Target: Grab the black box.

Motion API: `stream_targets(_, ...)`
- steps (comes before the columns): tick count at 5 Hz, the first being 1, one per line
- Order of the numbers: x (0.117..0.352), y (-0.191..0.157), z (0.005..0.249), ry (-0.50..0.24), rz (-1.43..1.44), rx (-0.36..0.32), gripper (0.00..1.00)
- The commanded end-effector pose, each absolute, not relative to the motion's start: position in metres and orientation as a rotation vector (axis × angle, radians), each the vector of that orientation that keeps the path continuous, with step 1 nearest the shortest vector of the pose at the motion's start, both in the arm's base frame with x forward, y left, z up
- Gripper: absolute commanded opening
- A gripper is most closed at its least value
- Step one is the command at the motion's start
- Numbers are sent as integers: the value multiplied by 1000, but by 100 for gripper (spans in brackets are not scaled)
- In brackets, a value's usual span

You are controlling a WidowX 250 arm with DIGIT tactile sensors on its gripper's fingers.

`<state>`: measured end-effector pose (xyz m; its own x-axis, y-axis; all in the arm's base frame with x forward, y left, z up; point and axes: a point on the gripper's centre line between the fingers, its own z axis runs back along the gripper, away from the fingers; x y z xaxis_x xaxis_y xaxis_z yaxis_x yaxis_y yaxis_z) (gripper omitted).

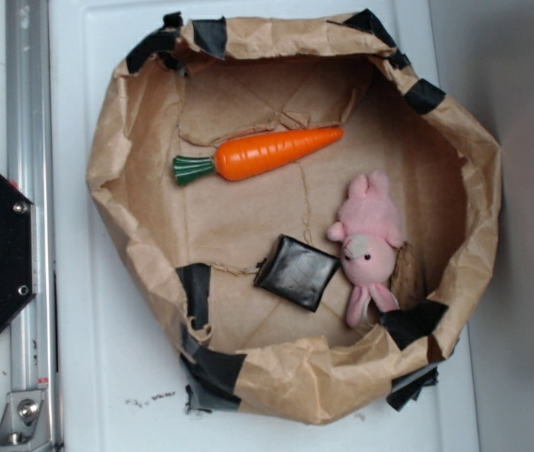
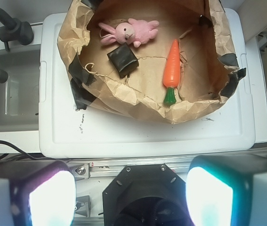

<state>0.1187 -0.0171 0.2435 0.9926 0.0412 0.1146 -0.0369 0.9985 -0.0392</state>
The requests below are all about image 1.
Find aluminium extrusion rail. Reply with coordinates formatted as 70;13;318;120
6;1;65;451

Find pink plush bunny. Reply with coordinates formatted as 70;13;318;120
327;169;404;328

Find metal corner bracket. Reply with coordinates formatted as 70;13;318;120
0;389;53;452

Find orange plastic toy carrot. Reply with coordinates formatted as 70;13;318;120
172;128;344;186

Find black square box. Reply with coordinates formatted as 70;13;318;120
254;234;340;313

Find brown paper bag tray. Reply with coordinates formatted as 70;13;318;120
87;10;501;425

